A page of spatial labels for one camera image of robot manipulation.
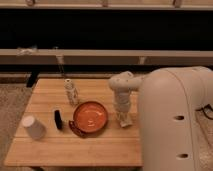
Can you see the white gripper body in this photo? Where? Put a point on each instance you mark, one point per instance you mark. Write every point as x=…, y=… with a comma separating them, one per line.
x=122, y=101

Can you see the white sponge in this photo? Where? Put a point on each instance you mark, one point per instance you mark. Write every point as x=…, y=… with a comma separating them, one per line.
x=124, y=119

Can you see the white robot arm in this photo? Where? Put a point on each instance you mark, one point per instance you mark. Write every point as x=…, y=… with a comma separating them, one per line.
x=168, y=99

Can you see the orange bowl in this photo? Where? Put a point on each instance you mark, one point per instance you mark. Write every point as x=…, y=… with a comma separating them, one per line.
x=90, y=116

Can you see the small black object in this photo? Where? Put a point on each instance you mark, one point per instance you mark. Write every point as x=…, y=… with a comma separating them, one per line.
x=58, y=120

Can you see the white paper cup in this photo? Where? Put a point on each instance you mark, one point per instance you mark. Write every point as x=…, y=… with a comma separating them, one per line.
x=34, y=128

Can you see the grey horizontal rail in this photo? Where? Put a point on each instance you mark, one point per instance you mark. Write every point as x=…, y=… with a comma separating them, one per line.
x=32, y=56

